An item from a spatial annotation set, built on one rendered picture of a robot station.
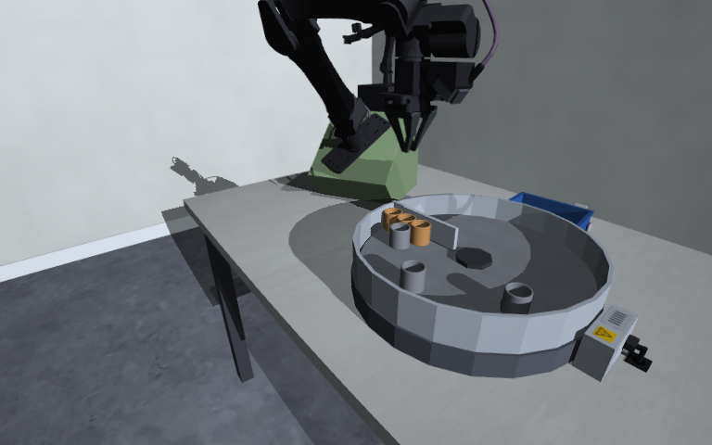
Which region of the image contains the bronze bushing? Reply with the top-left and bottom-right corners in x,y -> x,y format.
397,213 -> 416,226
384,208 -> 402,232
410,220 -> 431,247

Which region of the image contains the blue open crate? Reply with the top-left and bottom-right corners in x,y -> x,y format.
508,192 -> 594,231

